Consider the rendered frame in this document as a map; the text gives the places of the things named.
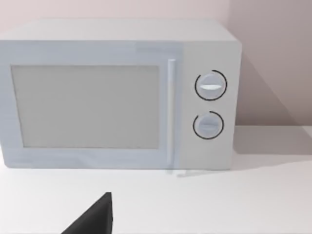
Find pale round microwave knob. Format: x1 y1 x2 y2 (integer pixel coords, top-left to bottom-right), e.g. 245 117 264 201
192 111 225 140
194 69 228 101

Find white microwave door handle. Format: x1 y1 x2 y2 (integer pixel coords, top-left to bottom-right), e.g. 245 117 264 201
167 58 176 175

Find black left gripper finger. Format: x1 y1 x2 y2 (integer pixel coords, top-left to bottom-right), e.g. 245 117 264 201
60 192 114 234

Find pale microwave door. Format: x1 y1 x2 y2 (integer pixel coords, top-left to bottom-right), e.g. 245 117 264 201
0 40 184 169

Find pale microwave oven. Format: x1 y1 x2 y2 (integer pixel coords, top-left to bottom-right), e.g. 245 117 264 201
0 19 242 171

